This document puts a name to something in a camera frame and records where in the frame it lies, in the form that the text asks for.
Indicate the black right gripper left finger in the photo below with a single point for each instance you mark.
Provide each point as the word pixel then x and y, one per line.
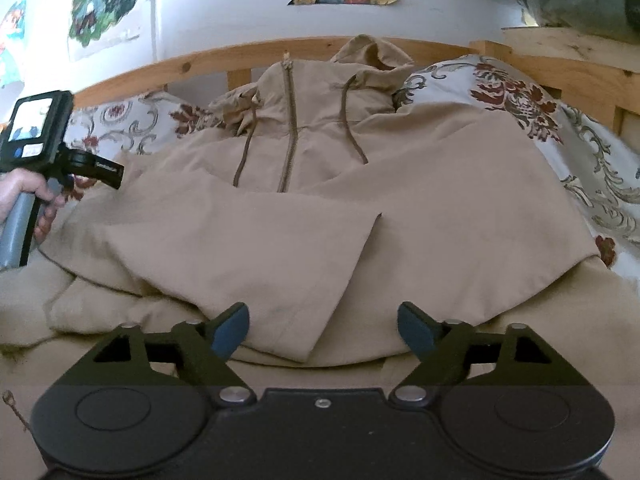
pixel 193 354

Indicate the wooden bedside shelf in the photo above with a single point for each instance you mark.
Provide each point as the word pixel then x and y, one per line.
pixel 597 75

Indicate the beige hooded zip jacket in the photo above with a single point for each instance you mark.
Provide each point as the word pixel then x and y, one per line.
pixel 320 203

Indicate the wooden bed headboard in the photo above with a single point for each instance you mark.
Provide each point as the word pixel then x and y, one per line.
pixel 236 62

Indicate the person's left hand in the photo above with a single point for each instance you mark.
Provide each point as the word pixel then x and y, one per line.
pixel 20 181

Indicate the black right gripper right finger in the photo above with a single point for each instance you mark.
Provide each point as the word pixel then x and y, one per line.
pixel 454 353

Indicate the floral patterned bed sheet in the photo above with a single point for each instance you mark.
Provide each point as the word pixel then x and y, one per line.
pixel 592 163

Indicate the grey left gripper handle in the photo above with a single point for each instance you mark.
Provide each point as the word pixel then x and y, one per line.
pixel 18 229

